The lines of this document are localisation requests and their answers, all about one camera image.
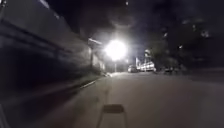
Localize long dark wall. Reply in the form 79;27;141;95
0;0;105;98

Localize grey concrete road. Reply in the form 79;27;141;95
49;71;224;128

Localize manhole cover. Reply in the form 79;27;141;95
101;103;126;114

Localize dark trees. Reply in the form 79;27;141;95
146;16;224;75

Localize parked car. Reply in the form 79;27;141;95
127;65;139;74

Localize bright street light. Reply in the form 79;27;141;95
103;39;129;62

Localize raised concrete pavement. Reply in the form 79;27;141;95
0;74;105;116

